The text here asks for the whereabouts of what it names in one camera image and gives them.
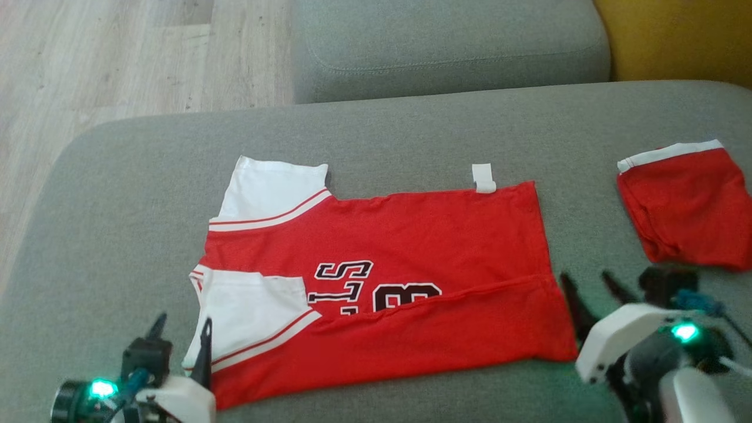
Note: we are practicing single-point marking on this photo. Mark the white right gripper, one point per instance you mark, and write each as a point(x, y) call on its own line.
point(617, 338)

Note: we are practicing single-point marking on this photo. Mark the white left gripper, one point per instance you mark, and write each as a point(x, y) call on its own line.
point(182, 402)

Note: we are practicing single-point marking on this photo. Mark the red shorts white waistband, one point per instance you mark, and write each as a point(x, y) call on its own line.
point(687, 205)

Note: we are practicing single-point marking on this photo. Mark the red basketball jersey number 23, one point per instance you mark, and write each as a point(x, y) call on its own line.
point(411, 235)

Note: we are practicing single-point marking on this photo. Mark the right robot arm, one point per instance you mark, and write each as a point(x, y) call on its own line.
point(693, 399)

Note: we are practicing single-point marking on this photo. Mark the wide yellow sofa back cushion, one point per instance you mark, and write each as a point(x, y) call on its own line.
point(675, 35)

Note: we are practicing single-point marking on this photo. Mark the long grey sofa seat cushion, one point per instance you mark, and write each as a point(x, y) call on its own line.
point(446, 47)

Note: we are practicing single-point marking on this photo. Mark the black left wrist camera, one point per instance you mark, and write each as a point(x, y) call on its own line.
point(147, 355)

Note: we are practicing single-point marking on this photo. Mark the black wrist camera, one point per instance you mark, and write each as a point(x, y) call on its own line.
point(147, 355)
point(664, 282)

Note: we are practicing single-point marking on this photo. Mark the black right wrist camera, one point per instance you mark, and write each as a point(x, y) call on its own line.
point(664, 282)

